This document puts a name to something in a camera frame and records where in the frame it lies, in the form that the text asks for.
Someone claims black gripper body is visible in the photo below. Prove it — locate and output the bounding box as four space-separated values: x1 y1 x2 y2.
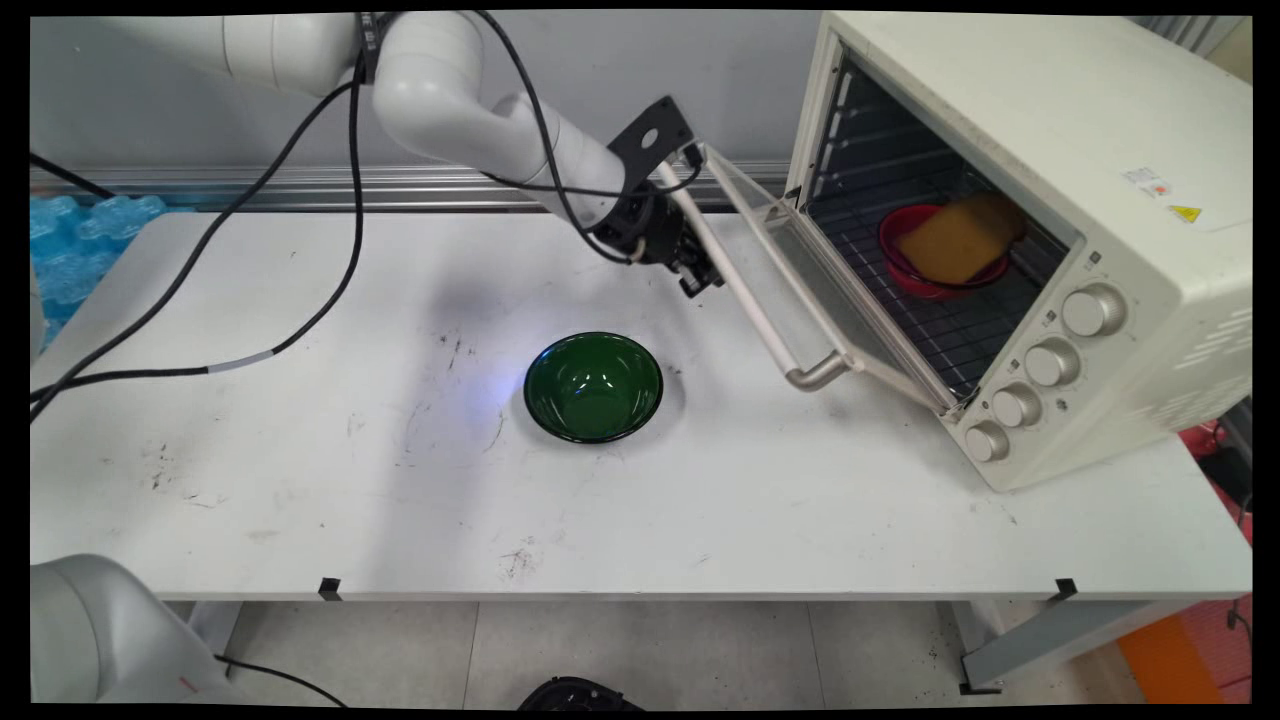
595 185 701 267

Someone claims cream oven knob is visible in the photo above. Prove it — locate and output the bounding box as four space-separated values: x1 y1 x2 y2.
964 421 1012 465
991 384 1042 430
1062 285 1127 339
1024 338 1082 389

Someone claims slice of bread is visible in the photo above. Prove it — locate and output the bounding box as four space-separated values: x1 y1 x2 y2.
895 194 1028 287

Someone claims glass oven door with handle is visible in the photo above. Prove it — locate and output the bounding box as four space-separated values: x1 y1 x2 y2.
652 144 959 415

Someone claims black cable with white tape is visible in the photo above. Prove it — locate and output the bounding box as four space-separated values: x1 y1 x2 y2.
30 55 367 425

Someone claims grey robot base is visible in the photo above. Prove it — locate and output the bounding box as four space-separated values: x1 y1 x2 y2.
30 554 239 705

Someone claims cream toaster oven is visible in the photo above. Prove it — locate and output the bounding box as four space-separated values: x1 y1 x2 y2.
785 12 1253 493

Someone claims red bowl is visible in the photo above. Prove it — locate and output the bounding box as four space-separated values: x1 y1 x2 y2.
879 205 1013 301

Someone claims red object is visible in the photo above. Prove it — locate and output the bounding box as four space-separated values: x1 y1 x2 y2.
1177 420 1253 549

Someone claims blue water bottle pack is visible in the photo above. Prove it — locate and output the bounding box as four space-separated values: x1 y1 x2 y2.
30 194 171 353

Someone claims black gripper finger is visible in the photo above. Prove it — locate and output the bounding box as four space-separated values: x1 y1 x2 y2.
670 240 708 299
689 234 727 293

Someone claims black object on floor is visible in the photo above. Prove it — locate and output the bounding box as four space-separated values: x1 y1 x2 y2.
517 676 647 711

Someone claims grey table leg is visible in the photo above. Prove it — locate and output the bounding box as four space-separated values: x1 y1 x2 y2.
948 598 1201 694

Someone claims black floor cable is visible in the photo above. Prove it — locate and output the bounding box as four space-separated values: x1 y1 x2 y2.
214 654 351 709

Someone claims metal oven rack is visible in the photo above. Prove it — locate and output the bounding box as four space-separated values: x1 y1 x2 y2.
832 210 1069 401

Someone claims orange floor object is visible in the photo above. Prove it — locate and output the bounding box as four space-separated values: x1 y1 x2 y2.
1114 611 1227 705

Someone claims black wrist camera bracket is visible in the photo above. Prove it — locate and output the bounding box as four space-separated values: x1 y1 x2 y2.
606 95 707 193

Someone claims green glass bowl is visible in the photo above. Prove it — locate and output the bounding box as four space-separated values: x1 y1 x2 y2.
523 332 665 445

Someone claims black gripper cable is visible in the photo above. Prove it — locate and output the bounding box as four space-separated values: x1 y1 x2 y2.
474 12 703 267

